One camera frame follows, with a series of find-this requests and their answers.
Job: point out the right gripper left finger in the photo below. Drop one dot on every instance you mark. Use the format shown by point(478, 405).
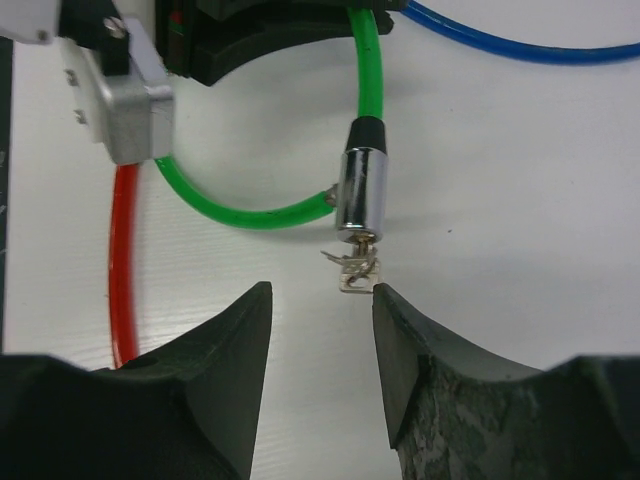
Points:
point(186, 410)

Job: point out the blue cable lock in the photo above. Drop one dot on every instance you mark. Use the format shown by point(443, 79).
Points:
point(516, 50)

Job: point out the red cable lock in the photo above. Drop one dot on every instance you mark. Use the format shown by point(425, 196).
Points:
point(123, 334)

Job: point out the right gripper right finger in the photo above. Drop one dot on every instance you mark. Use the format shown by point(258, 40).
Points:
point(455, 410)

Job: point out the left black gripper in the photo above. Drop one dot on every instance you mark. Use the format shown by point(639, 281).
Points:
point(224, 34)

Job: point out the green cable lock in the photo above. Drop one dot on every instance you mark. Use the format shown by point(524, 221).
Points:
point(357, 200)

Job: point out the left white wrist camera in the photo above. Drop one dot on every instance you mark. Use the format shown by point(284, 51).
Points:
point(123, 92)

